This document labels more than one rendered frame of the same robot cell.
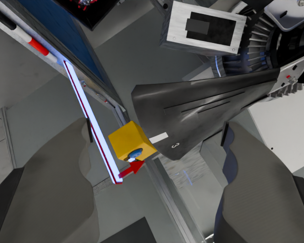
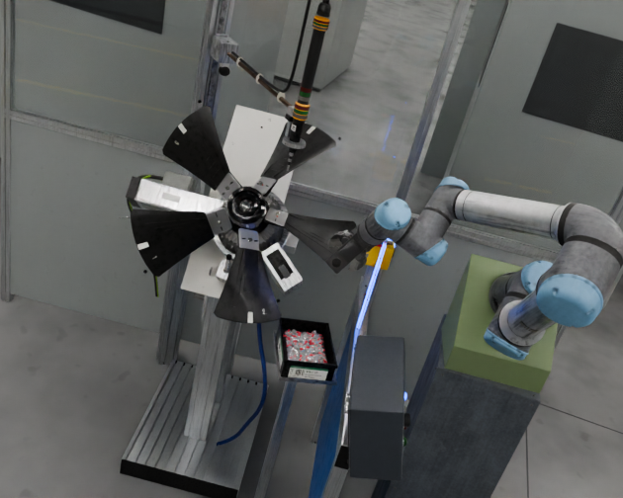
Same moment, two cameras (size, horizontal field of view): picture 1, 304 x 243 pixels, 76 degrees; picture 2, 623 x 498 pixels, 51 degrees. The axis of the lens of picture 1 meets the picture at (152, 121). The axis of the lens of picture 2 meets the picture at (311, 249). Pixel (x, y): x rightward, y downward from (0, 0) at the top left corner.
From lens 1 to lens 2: 171 cm
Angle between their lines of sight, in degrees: 7
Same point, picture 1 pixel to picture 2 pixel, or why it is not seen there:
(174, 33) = (296, 279)
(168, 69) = not seen: hidden behind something
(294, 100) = (254, 173)
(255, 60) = (271, 229)
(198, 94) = (318, 247)
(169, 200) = (412, 162)
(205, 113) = (321, 236)
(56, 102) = not seen: hidden behind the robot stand
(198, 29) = (285, 270)
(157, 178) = (403, 190)
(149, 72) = (307, 290)
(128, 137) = (374, 255)
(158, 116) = not seen: hidden behind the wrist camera
